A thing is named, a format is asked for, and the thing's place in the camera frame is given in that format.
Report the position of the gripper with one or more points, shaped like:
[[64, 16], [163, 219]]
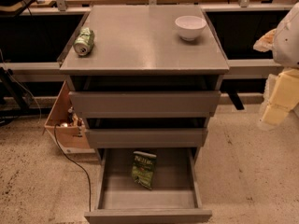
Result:
[[288, 42]]

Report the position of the green jalapeno chip bag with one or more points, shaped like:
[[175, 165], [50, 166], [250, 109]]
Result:
[[143, 168]]

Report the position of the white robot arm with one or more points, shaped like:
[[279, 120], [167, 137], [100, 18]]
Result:
[[285, 48]]

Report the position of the grey drawer cabinet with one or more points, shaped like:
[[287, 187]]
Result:
[[137, 48]]

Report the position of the grey open bottom drawer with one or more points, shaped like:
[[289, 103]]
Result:
[[174, 197]]

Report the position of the grey middle drawer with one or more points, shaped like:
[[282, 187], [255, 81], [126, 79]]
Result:
[[127, 138]]

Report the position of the grey top drawer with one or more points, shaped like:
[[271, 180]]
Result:
[[145, 104]]

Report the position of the white ceramic bowl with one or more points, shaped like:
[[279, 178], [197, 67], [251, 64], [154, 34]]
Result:
[[190, 27]]

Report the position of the green soda can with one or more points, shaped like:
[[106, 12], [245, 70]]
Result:
[[84, 42]]

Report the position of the wooden box on floor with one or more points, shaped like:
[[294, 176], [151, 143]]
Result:
[[62, 129]]

